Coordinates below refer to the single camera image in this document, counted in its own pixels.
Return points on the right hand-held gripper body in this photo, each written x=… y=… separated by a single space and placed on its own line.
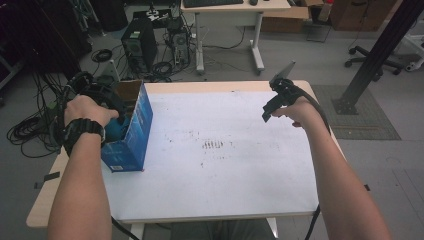
x=285 y=88

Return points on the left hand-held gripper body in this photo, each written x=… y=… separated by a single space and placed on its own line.
x=100 y=93

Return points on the blue cardboard box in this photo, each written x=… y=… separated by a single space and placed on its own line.
x=133 y=140

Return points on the person's left hand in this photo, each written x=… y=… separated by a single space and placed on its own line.
x=85 y=110

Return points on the person's right hand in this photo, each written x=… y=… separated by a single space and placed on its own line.
x=300 y=111

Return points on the black wristwatch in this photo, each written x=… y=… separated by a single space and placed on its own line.
x=81 y=131

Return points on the black computer tower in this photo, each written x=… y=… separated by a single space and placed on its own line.
x=138 y=45

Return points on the brown cardboard box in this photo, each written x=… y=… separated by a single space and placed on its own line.
x=283 y=20

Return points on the dark curtain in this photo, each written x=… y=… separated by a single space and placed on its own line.
x=36 y=33

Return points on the black office chair base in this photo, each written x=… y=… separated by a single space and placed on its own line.
x=370 y=60

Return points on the grey floor mat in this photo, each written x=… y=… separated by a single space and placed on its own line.
x=366 y=126

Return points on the black computer mouse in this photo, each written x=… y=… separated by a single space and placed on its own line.
x=253 y=2

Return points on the small grey computer case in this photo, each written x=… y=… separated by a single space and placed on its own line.
x=180 y=46

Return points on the white paper sheet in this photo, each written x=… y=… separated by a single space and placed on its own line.
x=216 y=183

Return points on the black tape strip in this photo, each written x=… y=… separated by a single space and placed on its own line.
x=51 y=176

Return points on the white desk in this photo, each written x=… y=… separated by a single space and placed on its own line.
x=233 y=6

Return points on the black metal stand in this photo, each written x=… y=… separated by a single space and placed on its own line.
x=376 y=56

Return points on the brown wooden cabinet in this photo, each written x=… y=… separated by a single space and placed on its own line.
x=363 y=15

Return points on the black keyboard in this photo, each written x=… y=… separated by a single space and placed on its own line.
x=213 y=2

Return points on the person's grey trousers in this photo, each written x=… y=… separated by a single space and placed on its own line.
x=220 y=231

